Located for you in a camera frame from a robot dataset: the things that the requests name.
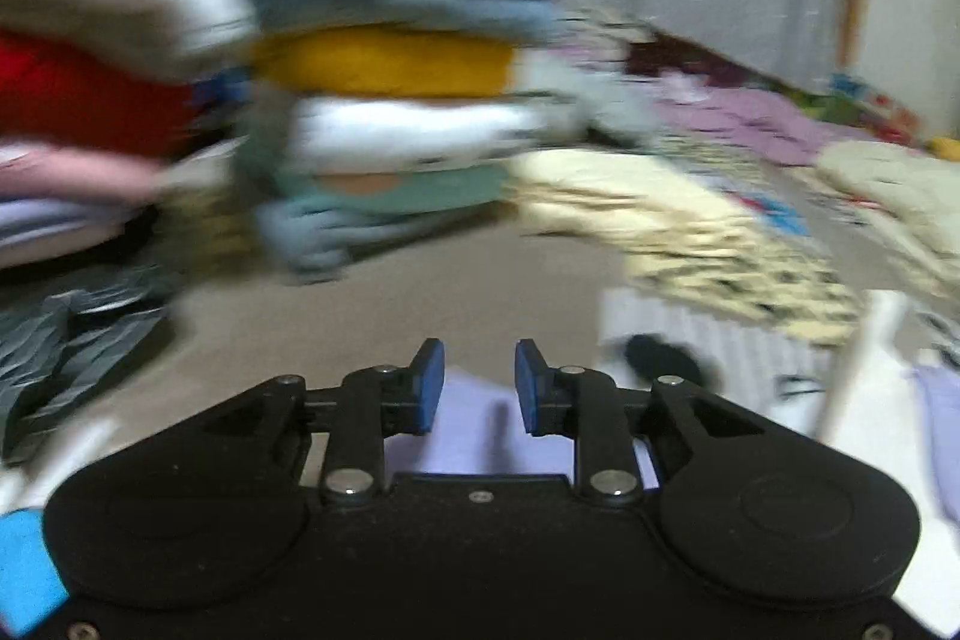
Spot white cloth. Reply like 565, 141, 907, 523
816, 290, 960, 540

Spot colourful box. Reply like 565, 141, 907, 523
825, 71, 927, 140

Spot dark grey crumpled cloth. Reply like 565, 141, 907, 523
0, 269, 181, 465

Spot printed cartoon mouse blanket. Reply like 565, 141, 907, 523
0, 6, 960, 487

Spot purple crumpled clothes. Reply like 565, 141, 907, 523
652, 74, 841, 165

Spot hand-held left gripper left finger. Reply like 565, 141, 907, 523
201, 338, 448, 507

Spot lavender cloth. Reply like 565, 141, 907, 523
385, 370, 661, 480

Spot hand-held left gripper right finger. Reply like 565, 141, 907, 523
513, 338, 760, 507

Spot stack of folded clothes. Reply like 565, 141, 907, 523
216, 0, 575, 281
0, 0, 260, 272

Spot cream folded cloth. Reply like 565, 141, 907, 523
816, 139, 960, 304
514, 149, 725, 240

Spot bright blue object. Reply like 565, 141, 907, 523
0, 509, 72, 638

